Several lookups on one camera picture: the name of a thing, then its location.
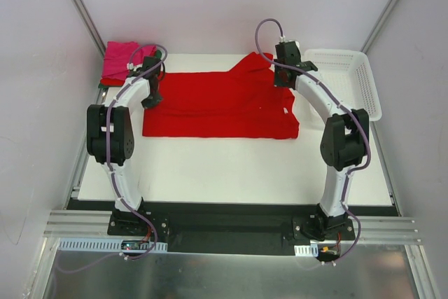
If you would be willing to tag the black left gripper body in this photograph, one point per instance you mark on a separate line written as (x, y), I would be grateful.
(151, 99)

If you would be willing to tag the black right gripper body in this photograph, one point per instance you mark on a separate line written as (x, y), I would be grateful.
(283, 77)

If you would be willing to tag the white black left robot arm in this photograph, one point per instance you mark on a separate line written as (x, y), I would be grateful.
(110, 140)

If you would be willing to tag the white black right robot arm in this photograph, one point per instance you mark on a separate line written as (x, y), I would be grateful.
(344, 145)

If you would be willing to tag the folded green t shirt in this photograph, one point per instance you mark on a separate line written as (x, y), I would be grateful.
(157, 53)

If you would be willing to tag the folded pink t shirt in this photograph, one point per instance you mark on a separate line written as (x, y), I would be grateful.
(130, 45)

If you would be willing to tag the white perforated plastic basket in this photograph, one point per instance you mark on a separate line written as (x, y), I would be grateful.
(349, 77)

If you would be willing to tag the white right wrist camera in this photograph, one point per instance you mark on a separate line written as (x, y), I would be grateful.
(283, 39)

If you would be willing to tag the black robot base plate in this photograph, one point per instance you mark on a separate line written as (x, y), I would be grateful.
(246, 229)

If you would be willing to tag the aluminium frame post right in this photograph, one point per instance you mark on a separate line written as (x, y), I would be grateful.
(379, 25)

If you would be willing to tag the white slotted cable duct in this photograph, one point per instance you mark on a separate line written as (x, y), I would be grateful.
(110, 245)

